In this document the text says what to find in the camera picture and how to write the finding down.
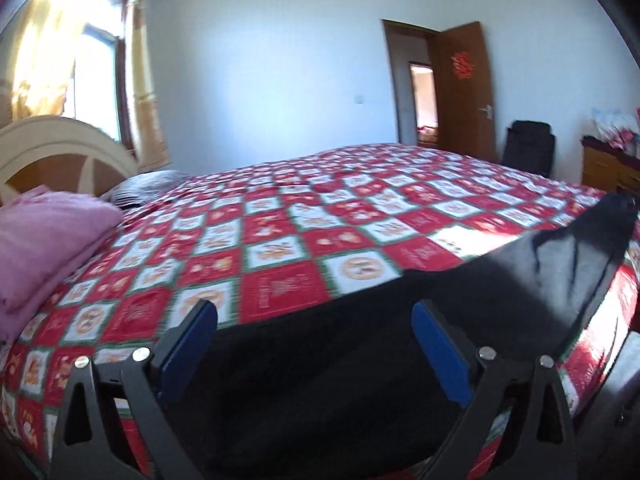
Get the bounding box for yellow sheer curtain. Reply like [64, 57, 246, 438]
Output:
[10, 0, 108, 121]

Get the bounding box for window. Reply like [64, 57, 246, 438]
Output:
[65, 0, 133, 151]

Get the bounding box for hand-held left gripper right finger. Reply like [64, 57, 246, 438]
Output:
[411, 299, 583, 480]

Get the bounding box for pink folded quilt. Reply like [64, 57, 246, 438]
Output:
[0, 186, 124, 346]

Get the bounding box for striped grey pillow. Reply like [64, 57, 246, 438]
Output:
[102, 170, 193, 211]

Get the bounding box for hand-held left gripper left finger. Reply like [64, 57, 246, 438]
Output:
[47, 299, 219, 480]

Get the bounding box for dark grey pants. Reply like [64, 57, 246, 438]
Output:
[175, 191, 640, 480]

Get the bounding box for pile of colourful packages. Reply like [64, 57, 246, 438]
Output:
[590, 106, 640, 153]

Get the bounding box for brown door frame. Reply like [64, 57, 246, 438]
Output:
[381, 19, 441, 148]

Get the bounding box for red checkered printed blanket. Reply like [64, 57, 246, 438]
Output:
[0, 142, 640, 480]

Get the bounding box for beige patterned curtain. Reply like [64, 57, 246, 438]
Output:
[122, 0, 173, 171]

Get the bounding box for wooden cabinet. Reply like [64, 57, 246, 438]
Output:
[580, 135, 640, 196]

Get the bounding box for red paper door decoration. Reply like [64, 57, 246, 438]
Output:
[451, 51, 474, 81]

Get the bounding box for cream wooden headboard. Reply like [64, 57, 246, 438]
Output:
[0, 115, 139, 208]

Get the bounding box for black bag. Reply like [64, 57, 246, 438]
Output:
[501, 120, 557, 178]

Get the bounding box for brown wooden door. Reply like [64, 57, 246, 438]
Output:
[430, 21, 498, 163]

